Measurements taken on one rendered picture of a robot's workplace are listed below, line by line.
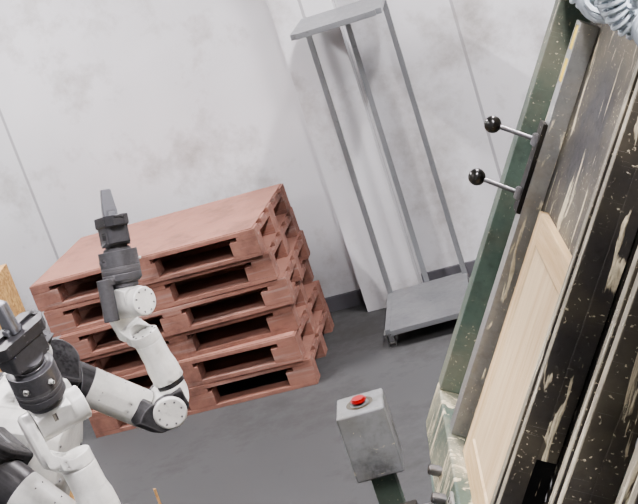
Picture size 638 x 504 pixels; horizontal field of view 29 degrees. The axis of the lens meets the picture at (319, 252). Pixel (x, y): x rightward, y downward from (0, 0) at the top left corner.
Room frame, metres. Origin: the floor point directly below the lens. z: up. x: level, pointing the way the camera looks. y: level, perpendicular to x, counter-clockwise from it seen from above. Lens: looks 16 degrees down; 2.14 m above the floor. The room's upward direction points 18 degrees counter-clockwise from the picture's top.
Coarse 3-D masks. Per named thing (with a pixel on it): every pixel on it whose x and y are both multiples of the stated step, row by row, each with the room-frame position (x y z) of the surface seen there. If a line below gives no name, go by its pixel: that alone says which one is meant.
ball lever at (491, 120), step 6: (486, 120) 2.62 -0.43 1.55; (492, 120) 2.61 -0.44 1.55; (498, 120) 2.62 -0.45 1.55; (486, 126) 2.62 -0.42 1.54; (492, 126) 2.61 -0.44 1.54; (498, 126) 2.61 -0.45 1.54; (504, 126) 2.61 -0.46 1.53; (492, 132) 2.62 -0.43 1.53; (510, 132) 2.60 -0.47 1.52; (516, 132) 2.59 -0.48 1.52; (522, 132) 2.59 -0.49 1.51; (528, 138) 2.57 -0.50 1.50; (534, 138) 2.56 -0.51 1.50; (534, 144) 2.56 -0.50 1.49
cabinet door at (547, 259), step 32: (544, 224) 2.39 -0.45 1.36; (544, 256) 2.31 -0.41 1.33; (544, 288) 2.25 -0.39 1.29; (512, 320) 2.43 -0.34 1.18; (544, 320) 2.17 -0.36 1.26; (512, 352) 2.34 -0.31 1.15; (512, 384) 2.26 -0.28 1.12; (480, 416) 2.44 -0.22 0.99; (512, 416) 2.19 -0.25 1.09; (480, 448) 2.36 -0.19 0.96; (480, 480) 2.27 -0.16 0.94
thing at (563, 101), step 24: (576, 24) 2.57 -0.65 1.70; (576, 48) 2.53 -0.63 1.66; (576, 72) 2.53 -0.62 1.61; (576, 96) 2.53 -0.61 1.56; (552, 120) 2.54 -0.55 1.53; (552, 144) 2.54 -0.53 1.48; (552, 168) 2.54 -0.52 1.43; (528, 192) 2.55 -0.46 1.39; (528, 216) 2.55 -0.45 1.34; (528, 240) 2.55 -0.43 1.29; (504, 264) 2.56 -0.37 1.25; (504, 288) 2.56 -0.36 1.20; (504, 312) 2.56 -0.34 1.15; (480, 336) 2.58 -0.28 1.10; (480, 360) 2.57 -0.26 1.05; (480, 384) 2.57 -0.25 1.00; (456, 408) 2.61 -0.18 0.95; (456, 432) 2.58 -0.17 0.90
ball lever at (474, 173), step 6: (468, 174) 2.64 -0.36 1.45; (474, 174) 2.62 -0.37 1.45; (480, 174) 2.62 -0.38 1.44; (474, 180) 2.62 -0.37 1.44; (480, 180) 2.62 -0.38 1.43; (486, 180) 2.62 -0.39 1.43; (492, 180) 2.61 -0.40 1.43; (498, 186) 2.60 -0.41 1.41; (504, 186) 2.59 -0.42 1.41; (516, 192) 2.57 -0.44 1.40; (516, 198) 2.57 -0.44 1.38
